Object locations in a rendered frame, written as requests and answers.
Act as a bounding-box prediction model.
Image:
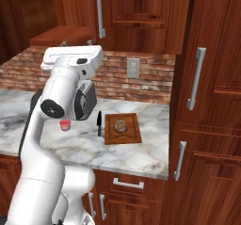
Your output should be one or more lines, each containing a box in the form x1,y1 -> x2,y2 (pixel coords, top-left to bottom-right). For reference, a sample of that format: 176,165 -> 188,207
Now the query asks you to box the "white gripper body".
40,44 -> 104,72

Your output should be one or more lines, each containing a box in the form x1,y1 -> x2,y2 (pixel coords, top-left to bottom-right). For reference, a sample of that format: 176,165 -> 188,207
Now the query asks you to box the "wooden cabinet shelf board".
29,25 -> 98,47

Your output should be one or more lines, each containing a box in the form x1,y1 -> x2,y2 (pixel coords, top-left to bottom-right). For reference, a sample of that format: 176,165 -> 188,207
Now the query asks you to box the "open wooden cabinet door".
51,0 -> 98,29

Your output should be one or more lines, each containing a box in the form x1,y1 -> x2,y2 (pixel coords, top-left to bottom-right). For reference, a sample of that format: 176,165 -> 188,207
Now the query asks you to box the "red jam jar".
59,119 -> 72,133

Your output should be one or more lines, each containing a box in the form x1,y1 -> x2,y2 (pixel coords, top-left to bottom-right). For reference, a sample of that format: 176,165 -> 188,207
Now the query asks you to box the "round grey bread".
113,119 -> 128,135

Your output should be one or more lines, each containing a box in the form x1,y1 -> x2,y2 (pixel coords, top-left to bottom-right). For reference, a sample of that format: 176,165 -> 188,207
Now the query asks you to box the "wooden cutting board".
104,112 -> 143,146

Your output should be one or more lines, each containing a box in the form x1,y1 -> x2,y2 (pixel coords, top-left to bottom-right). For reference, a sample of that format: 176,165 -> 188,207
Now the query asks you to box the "wooden base cabinet run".
0,153 -> 24,217

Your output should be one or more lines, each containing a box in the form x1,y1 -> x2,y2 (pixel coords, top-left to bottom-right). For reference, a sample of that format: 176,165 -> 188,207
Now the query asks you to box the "wooden base cabinet door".
82,189 -> 99,225
97,190 -> 164,225

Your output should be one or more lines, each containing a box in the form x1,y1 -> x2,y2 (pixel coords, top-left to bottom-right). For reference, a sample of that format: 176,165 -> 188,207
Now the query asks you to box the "low wooden tall cabinet door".
160,123 -> 241,225

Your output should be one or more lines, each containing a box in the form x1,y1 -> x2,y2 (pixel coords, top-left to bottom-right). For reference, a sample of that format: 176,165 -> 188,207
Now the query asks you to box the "black knife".
96,110 -> 104,137

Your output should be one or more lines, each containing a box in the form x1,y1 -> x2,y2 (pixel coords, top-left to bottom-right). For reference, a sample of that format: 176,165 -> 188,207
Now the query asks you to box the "wooden drawer front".
93,169 -> 168,204

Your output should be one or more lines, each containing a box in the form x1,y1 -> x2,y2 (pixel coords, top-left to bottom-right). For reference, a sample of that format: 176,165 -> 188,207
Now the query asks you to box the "long silver wall cabinet handle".
95,0 -> 106,40

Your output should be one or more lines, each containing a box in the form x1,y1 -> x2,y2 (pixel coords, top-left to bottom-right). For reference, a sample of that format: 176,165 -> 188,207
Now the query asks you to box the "grey wall switch plate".
126,56 -> 141,79

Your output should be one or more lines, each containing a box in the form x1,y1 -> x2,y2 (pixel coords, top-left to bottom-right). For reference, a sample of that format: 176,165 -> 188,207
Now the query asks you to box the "wooden wall cabinet door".
103,0 -> 193,56

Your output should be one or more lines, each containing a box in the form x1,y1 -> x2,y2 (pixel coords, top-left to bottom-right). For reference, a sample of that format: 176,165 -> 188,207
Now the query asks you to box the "long silver tall cabinet handle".
186,46 -> 207,111

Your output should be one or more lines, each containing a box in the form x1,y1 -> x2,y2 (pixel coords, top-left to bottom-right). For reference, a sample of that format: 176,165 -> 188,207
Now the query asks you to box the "silver drawer handle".
112,177 -> 146,190

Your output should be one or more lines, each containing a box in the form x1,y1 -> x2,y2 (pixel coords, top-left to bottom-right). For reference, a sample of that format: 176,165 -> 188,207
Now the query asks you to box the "short silver tall cabinet handle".
172,140 -> 187,183

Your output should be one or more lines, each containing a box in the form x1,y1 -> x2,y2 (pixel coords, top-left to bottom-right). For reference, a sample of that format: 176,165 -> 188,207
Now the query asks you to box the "silver base cabinet handle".
99,193 -> 107,221
88,191 -> 97,219

